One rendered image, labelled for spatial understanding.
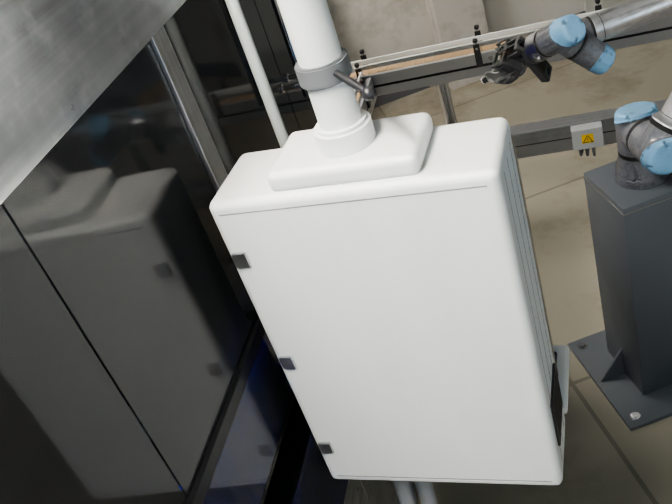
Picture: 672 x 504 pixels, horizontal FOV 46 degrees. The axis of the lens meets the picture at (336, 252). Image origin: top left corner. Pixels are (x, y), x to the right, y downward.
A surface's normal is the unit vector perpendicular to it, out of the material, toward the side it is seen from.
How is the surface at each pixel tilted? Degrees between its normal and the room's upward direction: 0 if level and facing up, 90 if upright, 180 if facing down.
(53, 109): 90
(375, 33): 90
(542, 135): 90
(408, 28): 90
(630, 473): 0
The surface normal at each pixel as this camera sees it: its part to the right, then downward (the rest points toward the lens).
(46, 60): 0.94, -0.12
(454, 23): 0.20, 0.51
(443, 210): -0.25, 0.62
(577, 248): -0.29, -0.79
